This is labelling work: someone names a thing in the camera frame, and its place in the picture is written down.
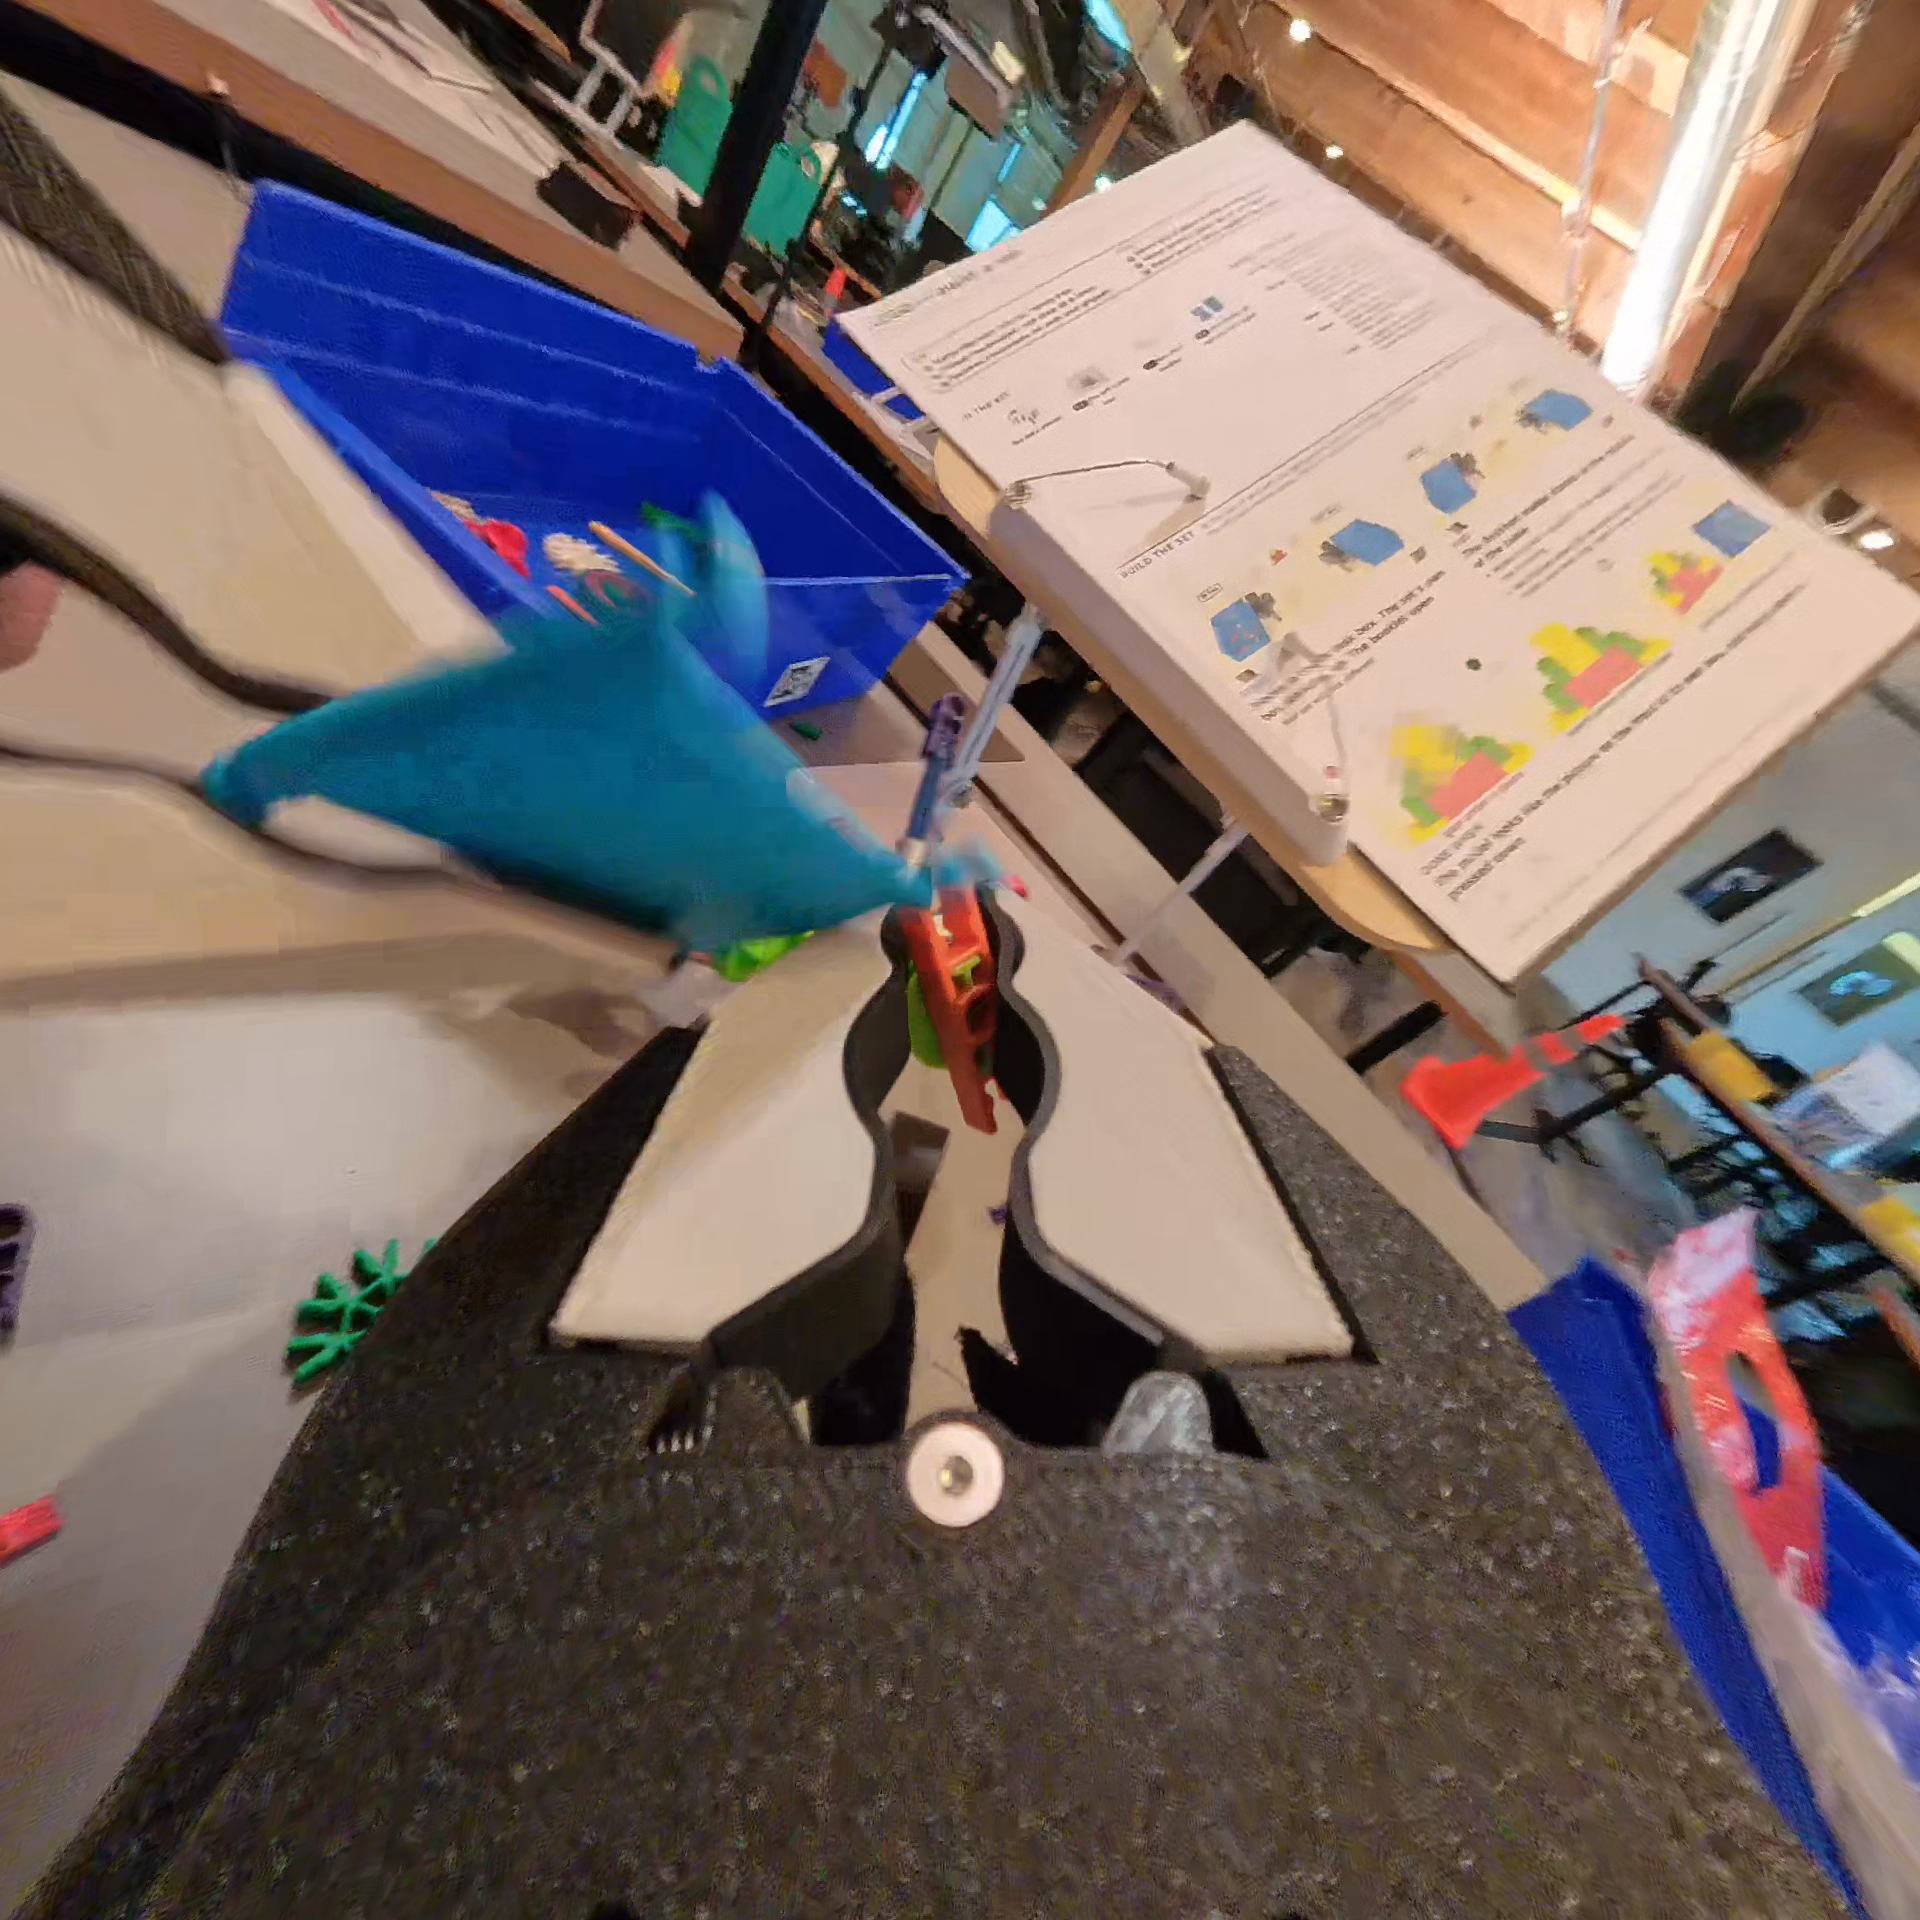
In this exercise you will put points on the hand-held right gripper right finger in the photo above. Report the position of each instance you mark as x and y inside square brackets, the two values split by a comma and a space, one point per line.
[1171, 1200]

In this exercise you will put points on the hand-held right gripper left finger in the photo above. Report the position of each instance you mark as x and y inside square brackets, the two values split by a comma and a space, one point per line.
[720, 1200]

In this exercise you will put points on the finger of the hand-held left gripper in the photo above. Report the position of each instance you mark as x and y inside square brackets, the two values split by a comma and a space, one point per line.
[224, 509]
[224, 900]

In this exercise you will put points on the blue parts bin with tag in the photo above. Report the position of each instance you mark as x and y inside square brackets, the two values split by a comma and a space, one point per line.
[451, 388]

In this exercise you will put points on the lime green toy spool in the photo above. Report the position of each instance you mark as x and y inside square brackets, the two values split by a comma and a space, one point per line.
[922, 1019]

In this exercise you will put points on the green fan toy connector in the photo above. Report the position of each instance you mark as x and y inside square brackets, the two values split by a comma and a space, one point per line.
[349, 1308]

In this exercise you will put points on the red toy connector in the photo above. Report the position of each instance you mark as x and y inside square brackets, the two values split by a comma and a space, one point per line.
[27, 1529]

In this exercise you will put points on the neighbouring grey table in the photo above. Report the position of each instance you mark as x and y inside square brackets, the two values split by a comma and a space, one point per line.
[375, 119]

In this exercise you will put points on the yellow toy rod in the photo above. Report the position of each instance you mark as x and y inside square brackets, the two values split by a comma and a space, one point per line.
[638, 556]

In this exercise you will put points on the small purple toy clip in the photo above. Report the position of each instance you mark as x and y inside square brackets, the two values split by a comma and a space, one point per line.
[11, 1275]

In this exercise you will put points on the small black box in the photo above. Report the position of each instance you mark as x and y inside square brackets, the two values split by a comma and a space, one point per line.
[586, 202]

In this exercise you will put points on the blue bin with papers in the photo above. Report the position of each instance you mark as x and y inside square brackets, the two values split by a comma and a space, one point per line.
[1606, 1425]

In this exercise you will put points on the black pole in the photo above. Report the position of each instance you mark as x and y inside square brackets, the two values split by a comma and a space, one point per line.
[751, 119]

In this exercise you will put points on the instruction sheet board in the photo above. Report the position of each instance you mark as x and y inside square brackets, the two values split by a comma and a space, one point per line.
[1350, 451]

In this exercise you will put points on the dark wall picture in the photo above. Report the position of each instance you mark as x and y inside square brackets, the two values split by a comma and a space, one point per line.
[1861, 979]
[1746, 879]

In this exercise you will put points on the silver ventilation duct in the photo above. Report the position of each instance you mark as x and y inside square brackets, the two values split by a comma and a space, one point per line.
[1694, 180]

